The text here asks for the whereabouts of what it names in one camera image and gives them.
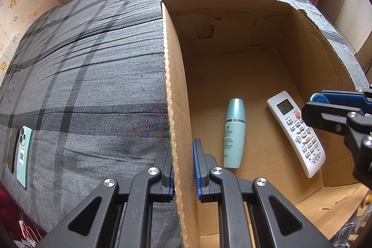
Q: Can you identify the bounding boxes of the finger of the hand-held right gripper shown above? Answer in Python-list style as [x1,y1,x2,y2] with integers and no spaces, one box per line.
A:
[328,88,372,113]
[301,103,372,136]

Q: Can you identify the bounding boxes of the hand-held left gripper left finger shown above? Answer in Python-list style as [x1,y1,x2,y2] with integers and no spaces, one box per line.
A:
[38,153,175,248]

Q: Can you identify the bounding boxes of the black phone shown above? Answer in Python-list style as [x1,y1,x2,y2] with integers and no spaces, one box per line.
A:
[7,126,19,173]

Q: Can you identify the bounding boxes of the mint green phone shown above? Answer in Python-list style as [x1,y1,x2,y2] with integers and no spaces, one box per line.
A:
[16,125,32,189]

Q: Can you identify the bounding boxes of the dark red cloth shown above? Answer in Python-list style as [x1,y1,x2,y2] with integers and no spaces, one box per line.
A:
[0,182,44,240]

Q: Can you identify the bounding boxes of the teal cosmetic bottle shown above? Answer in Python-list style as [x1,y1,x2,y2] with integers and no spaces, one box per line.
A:
[223,98,246,169]

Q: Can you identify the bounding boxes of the grey plaid bed blanket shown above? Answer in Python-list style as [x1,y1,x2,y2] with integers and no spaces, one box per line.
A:
[0,0,368,248]

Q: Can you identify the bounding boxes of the white remote control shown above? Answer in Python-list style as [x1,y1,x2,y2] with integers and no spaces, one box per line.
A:
[267,90,326,178]

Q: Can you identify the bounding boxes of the cardboard box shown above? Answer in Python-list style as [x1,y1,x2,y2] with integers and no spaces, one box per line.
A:
[161,0,369,248]

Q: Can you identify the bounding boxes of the beige wardrobe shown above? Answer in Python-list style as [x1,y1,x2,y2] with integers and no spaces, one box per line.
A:
[317,0,372,86]

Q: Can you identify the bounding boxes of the white cable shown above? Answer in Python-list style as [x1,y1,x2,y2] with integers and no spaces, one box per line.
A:
[19,213,41,245]

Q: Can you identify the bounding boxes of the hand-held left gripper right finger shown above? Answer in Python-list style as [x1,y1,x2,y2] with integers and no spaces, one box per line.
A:
[193,138,335,248]

